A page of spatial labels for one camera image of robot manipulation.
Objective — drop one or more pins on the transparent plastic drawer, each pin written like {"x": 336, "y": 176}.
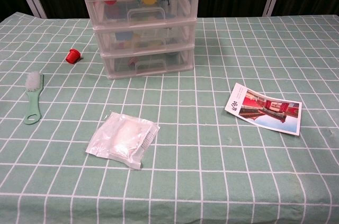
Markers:
{"x": 153, "y": 40}
{"x": 119, "y": 14}

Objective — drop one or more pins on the white plastic wrapped packet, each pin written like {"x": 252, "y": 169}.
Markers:
{"x": 121, "y": 139}

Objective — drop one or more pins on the green checked tablecloth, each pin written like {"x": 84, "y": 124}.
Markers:
{"x": 201, "y": 155}

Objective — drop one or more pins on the blue toy piece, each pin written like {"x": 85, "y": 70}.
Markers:
{"x": 121, "y": 36}

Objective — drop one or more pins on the yellow round toy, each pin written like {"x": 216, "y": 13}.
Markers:
{"x": 148, "y": 1}

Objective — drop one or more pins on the red photo postcard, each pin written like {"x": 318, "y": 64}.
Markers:
{"x": 267, "y": 110}

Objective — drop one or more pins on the red round toy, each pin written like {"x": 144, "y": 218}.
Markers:
{"x": 110, "y": 2}

